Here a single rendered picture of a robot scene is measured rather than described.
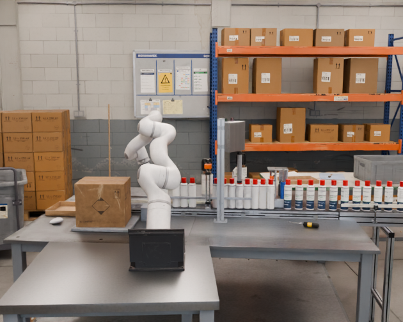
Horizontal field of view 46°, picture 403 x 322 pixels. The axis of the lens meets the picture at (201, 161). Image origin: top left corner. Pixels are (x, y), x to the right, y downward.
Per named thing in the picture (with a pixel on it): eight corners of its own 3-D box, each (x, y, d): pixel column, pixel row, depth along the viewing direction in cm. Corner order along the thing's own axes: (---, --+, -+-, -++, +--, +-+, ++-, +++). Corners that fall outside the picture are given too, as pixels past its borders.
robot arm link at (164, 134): (148, 191, 251) (177, 195, 256) (155, 176, 244) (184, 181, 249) (146, 130, 287) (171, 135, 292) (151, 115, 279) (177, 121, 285)
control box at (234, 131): (245, 150, 311) (245, 121, 308) (229, 153, 298) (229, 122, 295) (232, 149, 318) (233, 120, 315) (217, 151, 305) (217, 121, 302)
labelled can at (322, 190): (324, 209, 319) (325, 179, 316) (325, 211, 314) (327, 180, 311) (316, 208, 320) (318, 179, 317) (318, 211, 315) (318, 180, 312)
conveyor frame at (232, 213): (336, 215, 322) (336, 208, 322) (339, 219, 312) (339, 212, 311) (99, 209, 336) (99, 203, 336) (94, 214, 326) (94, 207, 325)
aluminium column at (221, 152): (224, 220, 311) (224, 117, 301) (223, 222, 307) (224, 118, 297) (217, 219, 312) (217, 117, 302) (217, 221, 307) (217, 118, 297)
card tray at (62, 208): (100, 207, 344) (100, 202, 343) (88, 216, 318) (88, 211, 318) (59, 206, 347) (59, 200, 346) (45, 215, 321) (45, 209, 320)
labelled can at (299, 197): (302, 208, 321) (302, 179, 318) (302, 210, 316) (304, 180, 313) (294, 208, 321) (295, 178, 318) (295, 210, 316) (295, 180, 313)
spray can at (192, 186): (196, 206, 327) (196, 177, 324) (196, 207, 322) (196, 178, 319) (189, 206, 328) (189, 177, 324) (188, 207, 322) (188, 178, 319)
